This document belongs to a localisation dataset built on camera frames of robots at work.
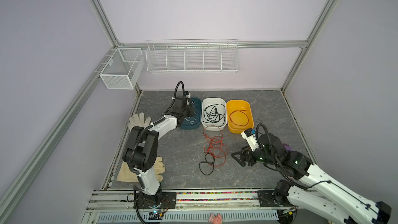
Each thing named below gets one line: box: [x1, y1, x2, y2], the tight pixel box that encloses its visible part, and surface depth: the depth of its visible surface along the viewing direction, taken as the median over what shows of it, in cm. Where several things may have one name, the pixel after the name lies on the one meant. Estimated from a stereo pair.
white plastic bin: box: [201, 98, 228, 131], surface depth 107 cm
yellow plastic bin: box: [226, 100, 255, 134], surface depth 107 cm
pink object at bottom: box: [208, 213, 223, 224], surface depth 68 cm
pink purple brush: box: [282, 143, 293, 151], surface depth 93 cm
